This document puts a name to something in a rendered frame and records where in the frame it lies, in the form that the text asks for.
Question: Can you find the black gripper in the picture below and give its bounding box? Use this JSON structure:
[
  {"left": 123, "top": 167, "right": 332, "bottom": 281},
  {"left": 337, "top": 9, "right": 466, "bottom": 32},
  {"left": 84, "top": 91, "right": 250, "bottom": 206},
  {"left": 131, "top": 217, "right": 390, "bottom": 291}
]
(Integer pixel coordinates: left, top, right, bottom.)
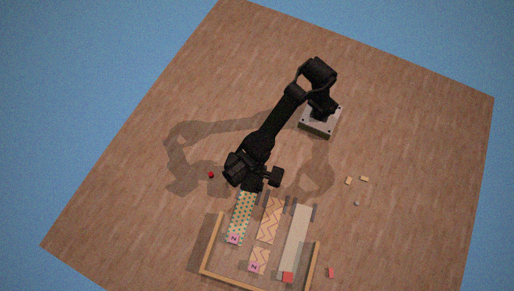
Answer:
[{"left": 224, "top": 152, "right": 284, "bottom": 188}]

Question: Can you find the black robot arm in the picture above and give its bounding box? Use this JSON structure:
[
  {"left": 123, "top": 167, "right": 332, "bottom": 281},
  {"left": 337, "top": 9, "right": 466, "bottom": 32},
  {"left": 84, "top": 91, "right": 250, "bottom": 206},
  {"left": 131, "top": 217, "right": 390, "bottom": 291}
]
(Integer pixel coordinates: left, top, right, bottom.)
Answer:
[{"left": 222, "top": 56, "right": 339, "bottom": 194}]

